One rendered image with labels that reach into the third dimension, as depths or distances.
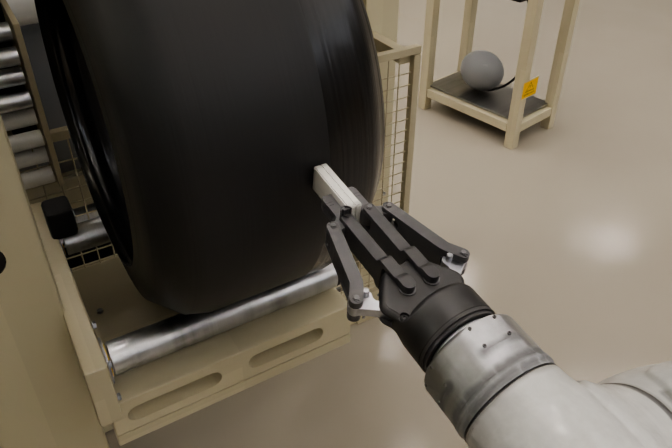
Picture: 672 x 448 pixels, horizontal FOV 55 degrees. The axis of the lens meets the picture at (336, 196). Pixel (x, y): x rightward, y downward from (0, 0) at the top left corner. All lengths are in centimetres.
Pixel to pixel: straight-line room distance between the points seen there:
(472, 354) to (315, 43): 33
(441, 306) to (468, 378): 6
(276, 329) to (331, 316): 8
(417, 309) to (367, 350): 156
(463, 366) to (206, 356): 50
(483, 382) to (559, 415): 6
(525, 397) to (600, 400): 5
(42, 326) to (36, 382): 9
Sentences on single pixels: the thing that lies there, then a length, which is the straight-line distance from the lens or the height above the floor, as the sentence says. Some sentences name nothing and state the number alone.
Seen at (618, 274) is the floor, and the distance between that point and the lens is 254.
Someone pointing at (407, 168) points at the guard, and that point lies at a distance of 164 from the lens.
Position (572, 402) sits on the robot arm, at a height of 118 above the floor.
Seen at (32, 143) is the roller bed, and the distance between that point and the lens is 121.
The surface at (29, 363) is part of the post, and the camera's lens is 95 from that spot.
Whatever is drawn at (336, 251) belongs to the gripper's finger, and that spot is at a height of 117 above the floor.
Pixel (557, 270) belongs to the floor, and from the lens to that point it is 248.
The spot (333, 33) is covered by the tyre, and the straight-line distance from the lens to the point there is 66.
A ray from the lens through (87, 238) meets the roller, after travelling 109.
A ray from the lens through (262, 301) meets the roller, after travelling 91.
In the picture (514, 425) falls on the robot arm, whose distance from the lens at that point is 47.
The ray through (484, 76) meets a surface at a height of 25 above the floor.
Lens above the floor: 154
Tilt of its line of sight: 34 degrees down
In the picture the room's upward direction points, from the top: straight up
